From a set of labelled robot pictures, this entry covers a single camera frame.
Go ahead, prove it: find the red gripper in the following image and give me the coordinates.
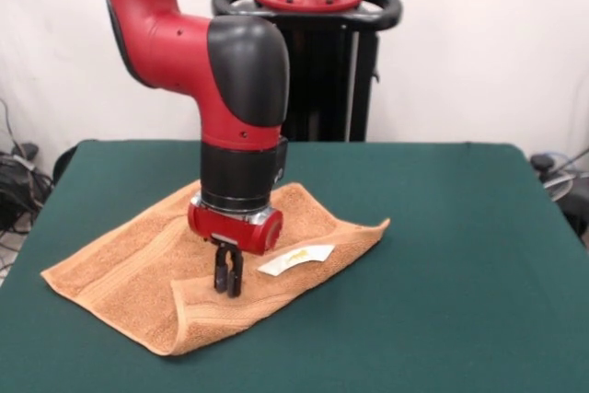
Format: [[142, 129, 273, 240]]
[[186, 202, 284, 298]]

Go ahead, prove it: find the tan terry towel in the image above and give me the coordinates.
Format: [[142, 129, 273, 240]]
[[40, 180, 391, 357]]

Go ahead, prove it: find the dark green table cloth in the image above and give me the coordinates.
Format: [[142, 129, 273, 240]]
[[0, 139, 589, 393]]

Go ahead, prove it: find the black cable bundle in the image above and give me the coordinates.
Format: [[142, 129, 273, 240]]
[[0, 142, 55, 236]]

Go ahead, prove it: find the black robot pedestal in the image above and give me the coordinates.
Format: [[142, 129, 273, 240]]
[[211, 0, 404, 143]]

